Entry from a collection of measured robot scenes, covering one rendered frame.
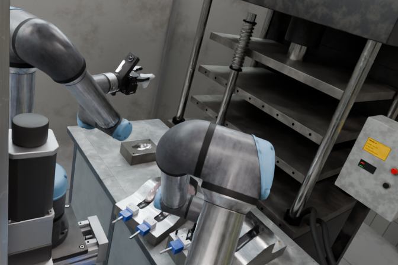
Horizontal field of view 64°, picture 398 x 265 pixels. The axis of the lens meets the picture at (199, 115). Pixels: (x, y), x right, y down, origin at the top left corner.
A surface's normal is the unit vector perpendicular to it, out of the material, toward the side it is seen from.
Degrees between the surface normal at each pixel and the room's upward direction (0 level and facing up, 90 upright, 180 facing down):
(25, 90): 90
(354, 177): 90
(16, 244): 90
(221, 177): 61
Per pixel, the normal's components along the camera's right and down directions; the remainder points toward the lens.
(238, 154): 0.00, -0.31
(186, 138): -0.36, -0.40
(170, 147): -0.70, -0.02
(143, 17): 0.54, 0.46
